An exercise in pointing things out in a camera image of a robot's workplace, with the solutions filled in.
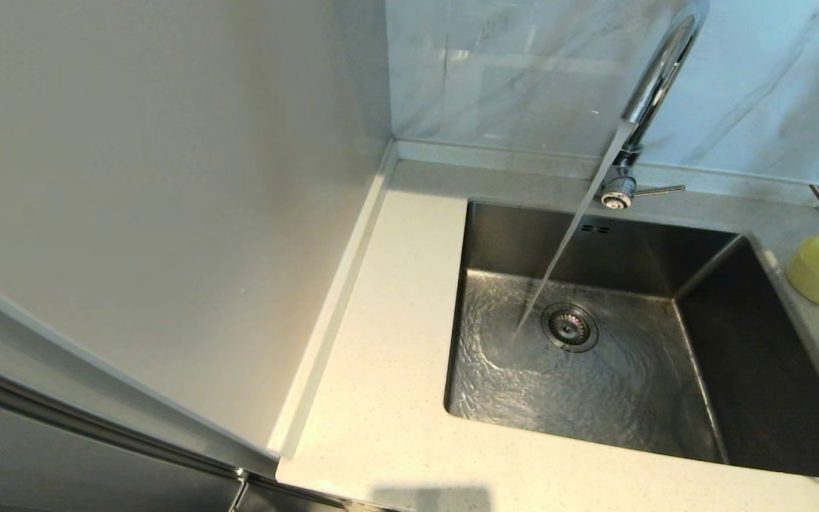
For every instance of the chrome gooseneck faucet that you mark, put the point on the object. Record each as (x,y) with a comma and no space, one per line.
(665,64)

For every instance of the stainless steel sink basin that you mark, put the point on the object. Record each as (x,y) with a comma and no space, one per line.
(630,398)

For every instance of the water stream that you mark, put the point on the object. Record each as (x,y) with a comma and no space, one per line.
(574,227)

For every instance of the round metal drain strainer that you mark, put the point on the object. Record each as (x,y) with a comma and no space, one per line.
(569,327)

